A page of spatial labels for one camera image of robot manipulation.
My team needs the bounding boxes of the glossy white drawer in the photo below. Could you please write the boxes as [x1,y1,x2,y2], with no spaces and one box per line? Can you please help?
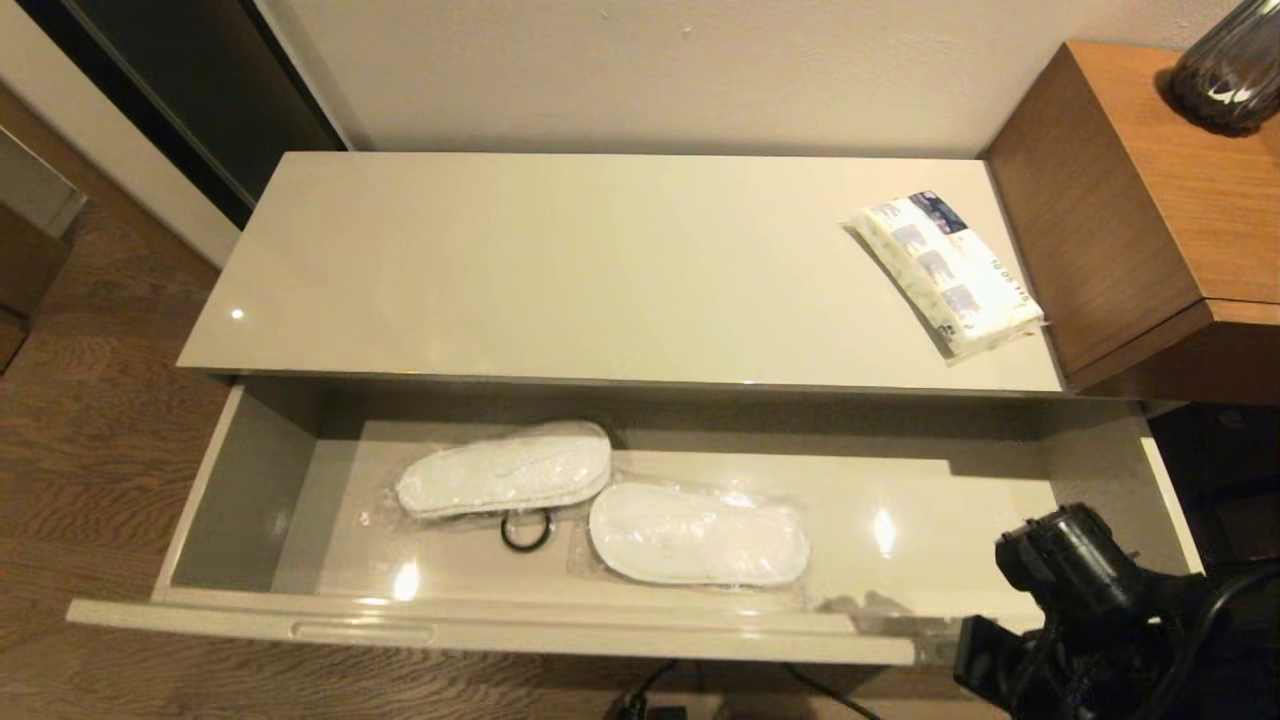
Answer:
[66,378,1206,667]

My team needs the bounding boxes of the white blue printed packet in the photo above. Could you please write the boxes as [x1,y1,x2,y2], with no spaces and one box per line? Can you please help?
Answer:
[850,190,1049,366]

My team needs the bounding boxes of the white slippers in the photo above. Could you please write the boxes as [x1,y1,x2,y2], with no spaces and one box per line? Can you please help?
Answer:
[362,420,614,531]
[567,481,812,591]

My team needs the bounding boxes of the brown wooden side cabinet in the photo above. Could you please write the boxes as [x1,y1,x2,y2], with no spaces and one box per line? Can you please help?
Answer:
[984,40,1280,407]

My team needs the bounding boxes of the glossy white cabinet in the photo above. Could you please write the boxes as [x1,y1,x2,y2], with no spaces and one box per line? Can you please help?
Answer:
[175,150,1151,426]

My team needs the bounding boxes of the dark ribbed glass vase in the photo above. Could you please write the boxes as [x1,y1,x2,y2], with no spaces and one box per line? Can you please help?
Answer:
[1170,0,1280,138]

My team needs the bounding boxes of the dark door panel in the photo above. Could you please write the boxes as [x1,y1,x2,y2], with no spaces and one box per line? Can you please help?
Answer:
[15,0,349,230]

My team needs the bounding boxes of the brown wooden box furniture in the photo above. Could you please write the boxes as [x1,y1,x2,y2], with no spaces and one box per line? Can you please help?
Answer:
[0,200,71,377]

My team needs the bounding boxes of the white flat panel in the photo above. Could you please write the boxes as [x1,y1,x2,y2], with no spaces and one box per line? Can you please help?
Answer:
[0,125,89,239]

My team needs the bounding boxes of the black floor cable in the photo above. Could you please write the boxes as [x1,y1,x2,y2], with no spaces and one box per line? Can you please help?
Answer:
[615,660,883,720]

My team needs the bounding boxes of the small black ring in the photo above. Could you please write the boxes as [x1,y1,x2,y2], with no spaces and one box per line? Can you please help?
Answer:
[500,508,554,553]

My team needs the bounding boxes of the white door frame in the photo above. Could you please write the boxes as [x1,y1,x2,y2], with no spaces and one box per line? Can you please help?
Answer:
[0,0,243,269]

